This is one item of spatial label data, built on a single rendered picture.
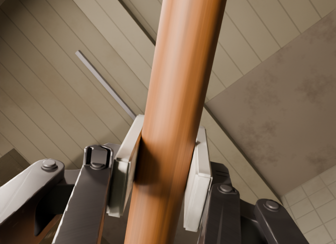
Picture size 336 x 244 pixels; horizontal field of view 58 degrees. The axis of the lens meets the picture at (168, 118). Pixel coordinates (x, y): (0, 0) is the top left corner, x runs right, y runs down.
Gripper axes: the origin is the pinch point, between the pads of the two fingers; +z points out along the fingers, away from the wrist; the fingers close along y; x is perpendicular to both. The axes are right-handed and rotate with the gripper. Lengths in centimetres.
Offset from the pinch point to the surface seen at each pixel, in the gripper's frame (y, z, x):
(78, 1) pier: -95, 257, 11
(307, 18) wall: 101, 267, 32
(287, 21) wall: 86, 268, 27
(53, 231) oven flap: -54, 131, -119
